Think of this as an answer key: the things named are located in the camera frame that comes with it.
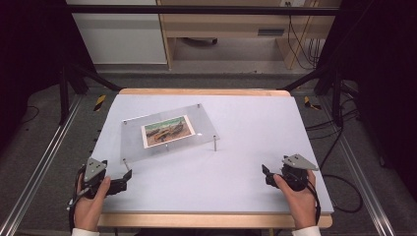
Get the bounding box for hanging black cables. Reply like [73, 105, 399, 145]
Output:
[285, 1, 325, 71]

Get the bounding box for yellow black floor tape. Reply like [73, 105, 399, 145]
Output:
[92, 93, 107, 113]
[303, 95, 323, 111]

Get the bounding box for light wooden desk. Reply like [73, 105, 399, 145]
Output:
[155, 0, 342, 71]

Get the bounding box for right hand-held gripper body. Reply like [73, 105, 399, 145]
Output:
[277, 153, 320, 193]

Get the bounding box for person's right hand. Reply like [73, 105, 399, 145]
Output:
[272, 170, 318, 230]

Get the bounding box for dark curtain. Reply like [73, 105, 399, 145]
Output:
[0, 0, 97, 155]
[316, 0, 417, 201]

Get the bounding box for clear acrylic photo frame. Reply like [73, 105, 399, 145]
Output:
[119, 102, 221, 165]

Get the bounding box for black floor cable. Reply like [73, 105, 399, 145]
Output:
[319, 124, 364, 214]

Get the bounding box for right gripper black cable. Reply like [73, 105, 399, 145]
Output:
[305, 179, 322, 228]

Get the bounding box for wooden table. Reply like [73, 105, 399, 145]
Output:
[97, 88, 334, 230]

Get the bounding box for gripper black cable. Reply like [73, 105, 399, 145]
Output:
[66, 166, 87, 232]
[305, 179, 322, 228]

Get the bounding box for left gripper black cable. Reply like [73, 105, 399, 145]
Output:
[66, 166, 87, 232]

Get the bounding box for white-bordered landscape photo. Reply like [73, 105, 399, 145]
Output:
[141, 114, 197, 149]

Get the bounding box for aluminium floor rail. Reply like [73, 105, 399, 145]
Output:
[0, 93, 84, 236]
[319, 95, 396, 236]

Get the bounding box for white table mat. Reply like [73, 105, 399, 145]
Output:
[89, 93, 335, 216]

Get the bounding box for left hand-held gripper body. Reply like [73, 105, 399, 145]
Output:
[78, 157, 120, 200]

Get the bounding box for white cabinet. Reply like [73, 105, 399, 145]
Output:
[64, 0, 169, 66]

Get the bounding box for black metal stand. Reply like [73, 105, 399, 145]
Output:
[58, 61, 123, 126]
[280, 64, 346, 128]

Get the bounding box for person's left hand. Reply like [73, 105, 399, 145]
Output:
[73, 176, 112, 233]

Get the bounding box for black metal crossbar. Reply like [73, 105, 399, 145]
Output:
[64, 4, 342, 16]

